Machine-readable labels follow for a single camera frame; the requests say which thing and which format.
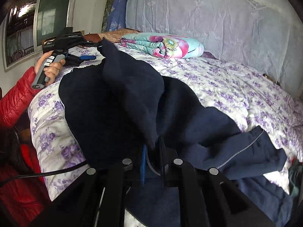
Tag folded colourful floral blanket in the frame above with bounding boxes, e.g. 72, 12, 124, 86
121, 32, 204, 58

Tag red jacket left sleeve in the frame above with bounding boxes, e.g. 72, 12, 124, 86
0, 66, 40, 130

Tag purple floral bed quilt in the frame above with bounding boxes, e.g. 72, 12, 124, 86
28, 46, 302, 192

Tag person's left hand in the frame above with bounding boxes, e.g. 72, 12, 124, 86
34, 51, 65, 86

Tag dark navy fleece pants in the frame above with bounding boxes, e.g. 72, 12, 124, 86
59, 40, 293, 226

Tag dark teal garment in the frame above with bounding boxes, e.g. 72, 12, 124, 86
288, 159, 302, 197

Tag blue patterned cloth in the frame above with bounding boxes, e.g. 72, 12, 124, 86
106, 0, 127, 31

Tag window with white frame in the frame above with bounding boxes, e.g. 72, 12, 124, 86
1, 0, 76, 72

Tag brown satin pillow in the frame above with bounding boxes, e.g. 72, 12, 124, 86
84, 28, 139, 43

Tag black cable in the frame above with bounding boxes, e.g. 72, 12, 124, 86
0, 124, 88, 185

